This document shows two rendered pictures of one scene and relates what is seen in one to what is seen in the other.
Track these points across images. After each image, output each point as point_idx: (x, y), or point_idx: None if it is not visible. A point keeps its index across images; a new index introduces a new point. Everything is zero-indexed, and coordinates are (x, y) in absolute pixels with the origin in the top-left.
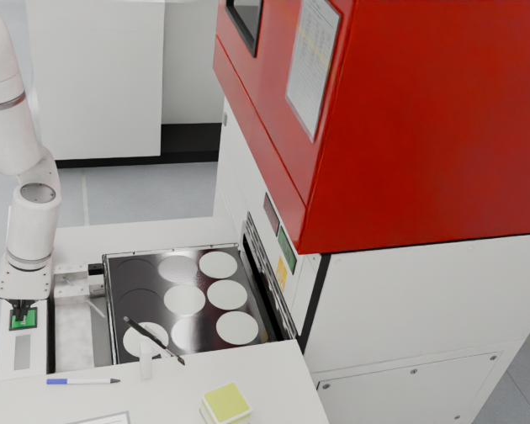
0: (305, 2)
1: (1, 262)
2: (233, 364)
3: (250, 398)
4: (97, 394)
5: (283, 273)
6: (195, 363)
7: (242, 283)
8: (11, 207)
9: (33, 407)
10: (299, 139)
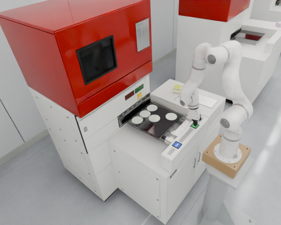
0: (137, 27)
1: (199, 110)
2: (165, 96)
3: (169, 92)
4: None
5: (140, 94)
6: (171, 100)
7: (138, 113)
8: (197, 92)
9: (205, 110)
10: (145, 52)
